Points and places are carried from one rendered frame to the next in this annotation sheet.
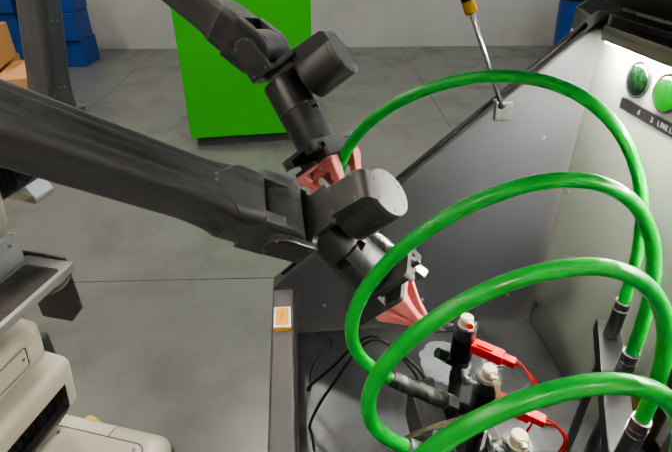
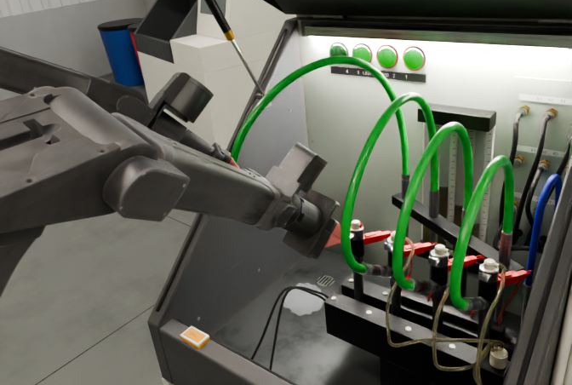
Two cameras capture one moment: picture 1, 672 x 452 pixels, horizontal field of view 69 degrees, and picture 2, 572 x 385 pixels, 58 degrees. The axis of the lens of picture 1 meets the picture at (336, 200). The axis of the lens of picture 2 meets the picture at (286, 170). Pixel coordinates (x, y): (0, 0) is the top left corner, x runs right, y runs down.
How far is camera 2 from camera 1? 0.48 m
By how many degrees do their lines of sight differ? 39
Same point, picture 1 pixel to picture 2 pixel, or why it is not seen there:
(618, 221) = (361, 140)
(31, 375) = not seen: outside the picture
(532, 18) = (79, 54)
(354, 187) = (302, 154)
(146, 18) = not seen: outside the picture
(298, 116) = (188, 142)
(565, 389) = (491, 170)
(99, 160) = (232, 177)
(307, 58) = (177, 96)
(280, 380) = (243, 369)
